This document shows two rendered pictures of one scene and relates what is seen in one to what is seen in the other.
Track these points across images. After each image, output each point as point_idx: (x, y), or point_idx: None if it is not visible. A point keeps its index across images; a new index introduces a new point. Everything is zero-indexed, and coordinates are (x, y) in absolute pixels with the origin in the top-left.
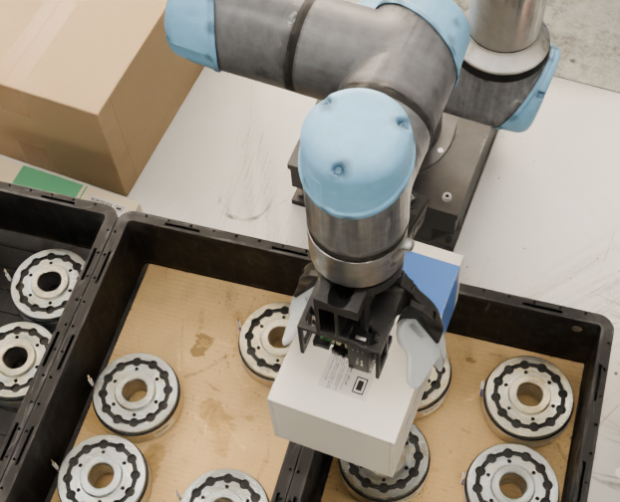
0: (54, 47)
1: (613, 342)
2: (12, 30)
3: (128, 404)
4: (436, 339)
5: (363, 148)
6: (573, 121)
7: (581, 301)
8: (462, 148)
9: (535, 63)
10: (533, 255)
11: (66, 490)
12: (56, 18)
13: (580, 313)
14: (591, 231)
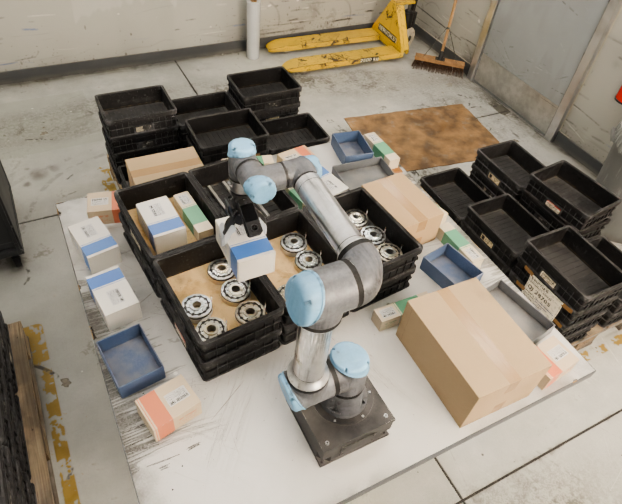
0: (448, 309)
1: (207, 412)
2: (466, 304)
3: (306, 255)
4: (223, 230)
5: (236, 141)
6: (294, 493)
7: (229, 417)
8: (309, 408)
9: (287, 369)
10: (258, 421)
11: (297, 234)
12: (462, 317)
13: (211, 340)
14: (247, 447)
